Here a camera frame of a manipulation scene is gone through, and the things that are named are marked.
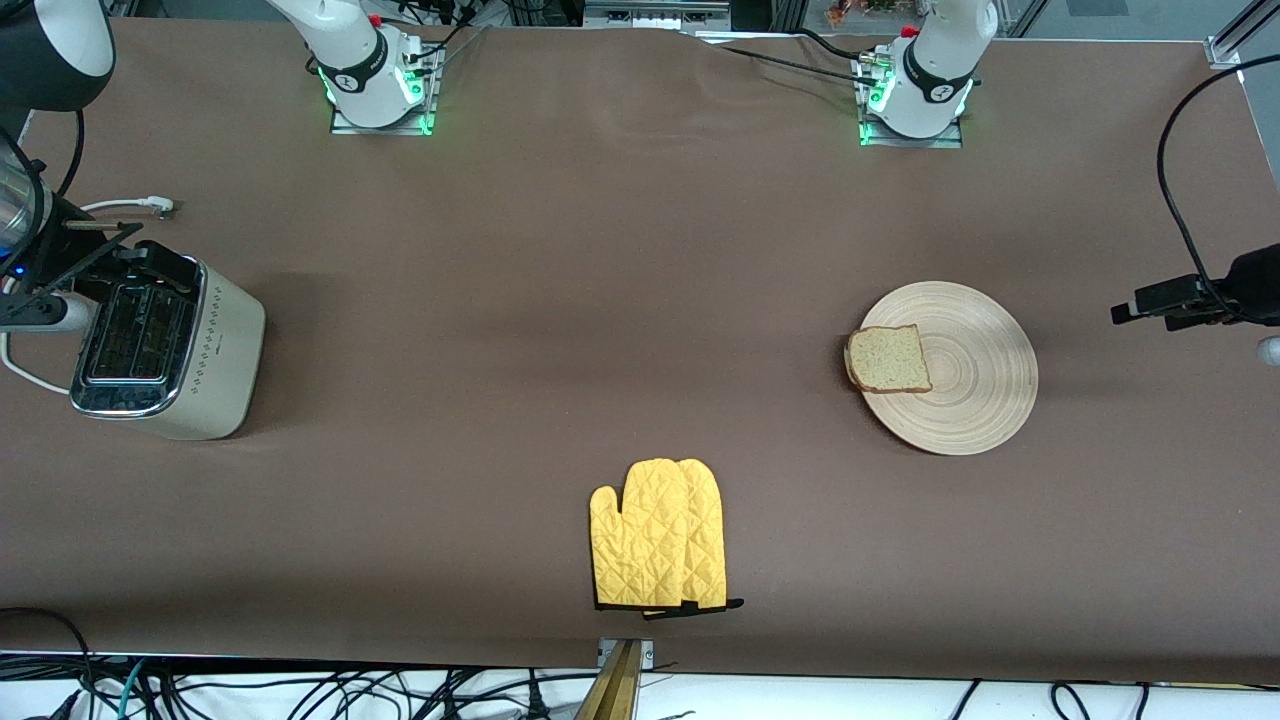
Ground round wooden plate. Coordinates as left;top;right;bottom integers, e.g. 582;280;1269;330
855;281;1039;457

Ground brown bread slice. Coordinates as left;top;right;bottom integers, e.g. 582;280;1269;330
844;324;933;395

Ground cream and chrome toaster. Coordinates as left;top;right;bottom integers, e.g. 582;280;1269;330
68;255;267;442

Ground orange object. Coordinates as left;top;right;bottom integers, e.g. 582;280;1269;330
824;0;903;28

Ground brown table cover sheet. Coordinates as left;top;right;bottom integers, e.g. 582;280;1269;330
0;18;1280;687

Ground yellow quilted oven mitt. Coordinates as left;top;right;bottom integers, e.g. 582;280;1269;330
655;458;746;621
589;458;706;613

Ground grey metal device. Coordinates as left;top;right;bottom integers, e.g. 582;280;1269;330
582;0;732;32

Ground brass coloured bar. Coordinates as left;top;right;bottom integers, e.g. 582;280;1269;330
574;640;642;720

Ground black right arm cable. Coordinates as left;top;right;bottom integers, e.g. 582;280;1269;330
55;105;87;198

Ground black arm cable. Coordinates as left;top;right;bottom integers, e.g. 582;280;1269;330
55;105;87;198
1157;54;1280;323

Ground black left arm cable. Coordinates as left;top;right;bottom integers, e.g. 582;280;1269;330
1157;54;1280;323

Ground aluminium frame profile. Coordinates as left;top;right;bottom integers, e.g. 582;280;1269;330
1204;0;1280;71

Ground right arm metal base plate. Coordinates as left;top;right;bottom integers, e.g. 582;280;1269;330
330;38;439;136

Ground black looped cable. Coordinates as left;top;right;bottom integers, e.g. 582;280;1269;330
0;606;98;720

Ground black base connector cables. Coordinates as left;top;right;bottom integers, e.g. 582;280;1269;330
398;0;493;63

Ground teal cable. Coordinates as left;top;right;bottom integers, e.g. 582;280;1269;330
112;658;149;720

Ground short black table cable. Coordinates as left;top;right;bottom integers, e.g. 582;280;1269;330
795;27;869;63

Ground long black table cable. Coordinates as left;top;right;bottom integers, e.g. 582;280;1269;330
700;40;873;81

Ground tangled black cable bundle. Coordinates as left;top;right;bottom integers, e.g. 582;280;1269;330
140;664;601;720

